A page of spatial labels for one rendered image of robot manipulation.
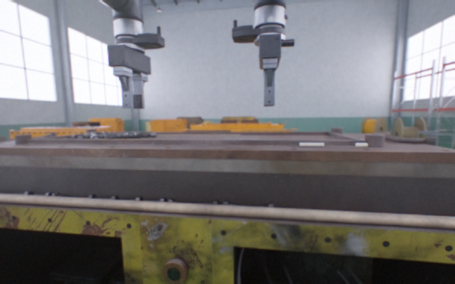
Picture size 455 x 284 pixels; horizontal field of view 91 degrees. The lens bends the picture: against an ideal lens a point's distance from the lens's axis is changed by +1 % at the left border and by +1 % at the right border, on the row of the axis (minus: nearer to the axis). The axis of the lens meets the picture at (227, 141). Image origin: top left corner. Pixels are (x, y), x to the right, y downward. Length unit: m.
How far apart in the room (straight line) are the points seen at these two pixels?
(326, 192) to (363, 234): 0.10
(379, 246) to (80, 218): 0.62
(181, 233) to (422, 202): 0.50
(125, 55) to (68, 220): 0.41
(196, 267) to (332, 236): 0.28
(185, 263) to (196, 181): 0.18
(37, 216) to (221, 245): 0.44
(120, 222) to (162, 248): 0.11
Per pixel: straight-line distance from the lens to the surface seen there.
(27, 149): 0.81
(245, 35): 0.59
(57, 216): 0.67
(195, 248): 0.53
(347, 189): 0.56
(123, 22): 0.69
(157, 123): 9.96
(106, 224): 0.60
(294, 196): 0.54
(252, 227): 0.48
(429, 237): 0.56
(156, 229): 0.54
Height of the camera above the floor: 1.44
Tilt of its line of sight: 7 degrees down
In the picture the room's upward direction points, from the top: 1 degrees counter-clockwise
